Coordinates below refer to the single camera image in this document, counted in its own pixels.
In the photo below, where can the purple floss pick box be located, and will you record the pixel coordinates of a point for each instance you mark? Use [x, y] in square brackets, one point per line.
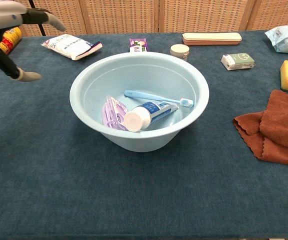
[112, 112]

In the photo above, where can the light blue toothbrush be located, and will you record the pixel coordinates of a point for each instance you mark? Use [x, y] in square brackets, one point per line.
[148, 96]

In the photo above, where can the blue white toothpaste tube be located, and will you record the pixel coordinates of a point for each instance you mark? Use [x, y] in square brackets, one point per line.
[156, 110]

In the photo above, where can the yellow bottle red label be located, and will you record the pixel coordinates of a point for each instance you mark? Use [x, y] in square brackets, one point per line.
[9, 40]

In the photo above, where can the white tissue packet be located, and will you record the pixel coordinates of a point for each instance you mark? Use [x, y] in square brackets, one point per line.
[68, 46]

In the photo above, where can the black tripod stand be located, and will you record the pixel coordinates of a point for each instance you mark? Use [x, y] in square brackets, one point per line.
[42, 30]

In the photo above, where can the woven folding screen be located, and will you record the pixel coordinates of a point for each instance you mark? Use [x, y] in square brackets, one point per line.
[121, 15]

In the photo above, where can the purple toothpaste carton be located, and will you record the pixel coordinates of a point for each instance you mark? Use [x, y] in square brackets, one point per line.
[138, 45]

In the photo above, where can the light blue plastic basin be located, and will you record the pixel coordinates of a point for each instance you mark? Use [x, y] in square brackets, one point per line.
[138, 75]

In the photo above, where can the small white cream jar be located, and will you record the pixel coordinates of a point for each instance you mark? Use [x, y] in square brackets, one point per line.
[179, 51]

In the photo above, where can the long beige pink case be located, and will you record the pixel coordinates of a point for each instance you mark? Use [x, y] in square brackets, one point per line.
[211, 38]

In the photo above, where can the teal fabric table cover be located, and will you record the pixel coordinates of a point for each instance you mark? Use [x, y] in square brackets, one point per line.
[133, 187]

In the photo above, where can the green white tissue pack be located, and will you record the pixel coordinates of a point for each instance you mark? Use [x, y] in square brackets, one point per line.
[239, 61]

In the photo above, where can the light blue wet wipes pack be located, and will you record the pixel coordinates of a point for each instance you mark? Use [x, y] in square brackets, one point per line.
[286, 40]

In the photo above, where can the brown cloth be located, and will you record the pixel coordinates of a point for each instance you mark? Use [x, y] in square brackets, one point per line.
[281, 125]

